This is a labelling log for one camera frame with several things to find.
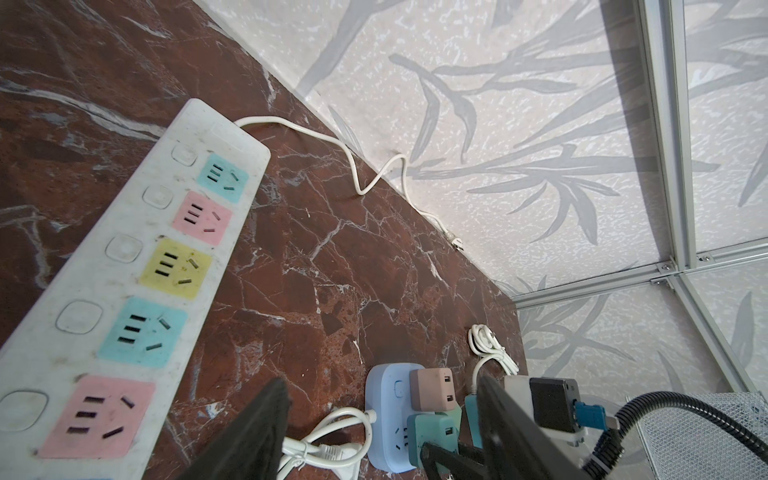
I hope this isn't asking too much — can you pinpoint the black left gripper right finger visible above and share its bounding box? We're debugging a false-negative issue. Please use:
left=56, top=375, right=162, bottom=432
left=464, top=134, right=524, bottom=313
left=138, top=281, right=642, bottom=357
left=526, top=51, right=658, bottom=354
left=477, top=376, right=589, bottom=480

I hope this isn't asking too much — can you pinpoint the teal cube charger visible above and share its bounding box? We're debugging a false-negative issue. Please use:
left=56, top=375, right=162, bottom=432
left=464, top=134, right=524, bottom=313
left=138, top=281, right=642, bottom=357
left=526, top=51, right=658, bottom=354
left=407, top=413, right=459, bottom=468

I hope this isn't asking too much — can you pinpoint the white cord with plug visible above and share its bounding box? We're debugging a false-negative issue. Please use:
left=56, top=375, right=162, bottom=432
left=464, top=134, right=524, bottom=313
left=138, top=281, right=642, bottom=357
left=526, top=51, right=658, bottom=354
left=277, top=406, right=378, bottom=480

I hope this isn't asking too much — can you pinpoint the coiled white cable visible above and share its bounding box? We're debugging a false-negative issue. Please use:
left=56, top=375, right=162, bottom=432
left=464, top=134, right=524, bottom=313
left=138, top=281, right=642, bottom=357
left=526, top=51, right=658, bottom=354
left=466, top=323, right=521, bottom=394

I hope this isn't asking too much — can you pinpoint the teal blue power strip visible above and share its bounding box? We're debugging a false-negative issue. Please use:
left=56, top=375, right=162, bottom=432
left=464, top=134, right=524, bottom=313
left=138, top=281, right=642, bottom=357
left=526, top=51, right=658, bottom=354
left=464, top=394, right=482, bottom=448

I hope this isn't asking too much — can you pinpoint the white multicolour power strip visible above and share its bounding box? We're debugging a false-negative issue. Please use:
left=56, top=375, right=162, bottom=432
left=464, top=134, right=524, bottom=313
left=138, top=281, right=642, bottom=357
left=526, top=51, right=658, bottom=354
left=1, top=99, right=270, bottom=479

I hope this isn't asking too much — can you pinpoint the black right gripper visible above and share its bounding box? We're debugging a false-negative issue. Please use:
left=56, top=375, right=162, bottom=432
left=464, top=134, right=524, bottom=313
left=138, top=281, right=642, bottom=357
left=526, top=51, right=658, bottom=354
left=420, top=442, right=488, bottom=480

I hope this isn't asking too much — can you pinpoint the pink cube charger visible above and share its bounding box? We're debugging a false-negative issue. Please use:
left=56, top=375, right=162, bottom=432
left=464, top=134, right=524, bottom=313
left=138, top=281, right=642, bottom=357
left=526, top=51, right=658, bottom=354
left=409, top=368, right=457, bottom=412

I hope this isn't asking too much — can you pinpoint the light blue square socket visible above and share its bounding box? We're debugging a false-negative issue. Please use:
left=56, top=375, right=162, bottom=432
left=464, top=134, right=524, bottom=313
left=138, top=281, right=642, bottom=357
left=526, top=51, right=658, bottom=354
left=365, top=363, right=423, bottom=474

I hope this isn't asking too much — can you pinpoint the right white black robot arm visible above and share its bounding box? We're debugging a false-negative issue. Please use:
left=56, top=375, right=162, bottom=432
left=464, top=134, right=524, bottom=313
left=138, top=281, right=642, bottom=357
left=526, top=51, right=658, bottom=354
left=419, top=382, right=767, bottom=479

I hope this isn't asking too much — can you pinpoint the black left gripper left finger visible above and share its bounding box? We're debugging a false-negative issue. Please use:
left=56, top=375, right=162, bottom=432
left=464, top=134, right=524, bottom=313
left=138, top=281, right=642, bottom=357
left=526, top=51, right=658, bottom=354
left=180, top=378, right=291, bottom=479

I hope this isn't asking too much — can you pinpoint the white power strip cable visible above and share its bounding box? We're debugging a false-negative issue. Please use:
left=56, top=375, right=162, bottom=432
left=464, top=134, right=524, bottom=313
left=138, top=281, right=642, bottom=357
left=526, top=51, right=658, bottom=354
left=233, top=115, right=466, bottom=252

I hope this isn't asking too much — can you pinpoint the white wire mesh basket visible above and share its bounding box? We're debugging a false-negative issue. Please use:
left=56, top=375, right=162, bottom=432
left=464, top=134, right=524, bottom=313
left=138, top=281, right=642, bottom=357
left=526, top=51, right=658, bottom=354
left=634, top=393, right=767, bottom=479

